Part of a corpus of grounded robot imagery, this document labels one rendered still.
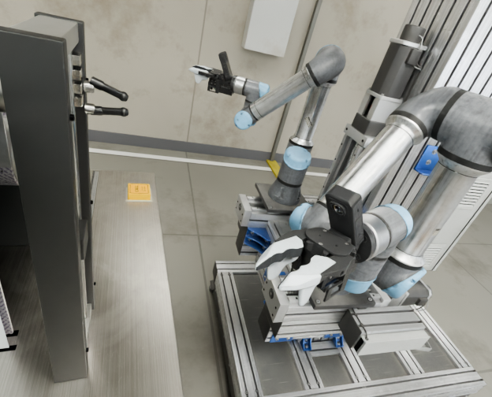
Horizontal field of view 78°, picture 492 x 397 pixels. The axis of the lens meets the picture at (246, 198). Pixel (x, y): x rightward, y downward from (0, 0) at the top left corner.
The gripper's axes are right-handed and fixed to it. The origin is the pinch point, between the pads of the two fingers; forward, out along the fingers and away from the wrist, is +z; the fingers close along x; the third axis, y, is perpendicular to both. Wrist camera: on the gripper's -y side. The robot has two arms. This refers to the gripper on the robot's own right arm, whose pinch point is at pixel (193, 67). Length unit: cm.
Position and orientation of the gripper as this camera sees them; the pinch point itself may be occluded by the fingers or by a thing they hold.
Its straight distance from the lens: 150.0
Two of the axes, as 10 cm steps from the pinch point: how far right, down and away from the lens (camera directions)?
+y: -1.9, 7.6, 6.2
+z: -9.5, -3.0, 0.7
